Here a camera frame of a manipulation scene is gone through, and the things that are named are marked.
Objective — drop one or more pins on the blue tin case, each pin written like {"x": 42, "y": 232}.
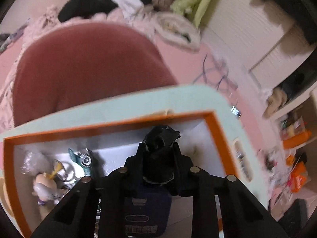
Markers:
{"x": 147, "y": 210}

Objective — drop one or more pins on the black fluffy garment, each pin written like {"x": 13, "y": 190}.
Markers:
{"x": 85, "y": 9}

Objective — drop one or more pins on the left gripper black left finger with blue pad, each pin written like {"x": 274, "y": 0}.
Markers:
{"x": 97, "y": 206}

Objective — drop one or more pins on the small doll figure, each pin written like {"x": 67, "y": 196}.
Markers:
{"x": 45, "y": 187}

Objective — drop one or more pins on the orange cardboard box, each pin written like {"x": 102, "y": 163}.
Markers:
{"x": 114, "y": 142}

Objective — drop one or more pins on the red cushion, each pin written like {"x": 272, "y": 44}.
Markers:
{"x": 84, "y": 63}

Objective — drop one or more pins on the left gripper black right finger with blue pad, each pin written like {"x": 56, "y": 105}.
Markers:
{"x": 216, "y": 201}

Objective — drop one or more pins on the black satin lace cloth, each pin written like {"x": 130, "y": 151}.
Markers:
{"x": 160, "y": 137}

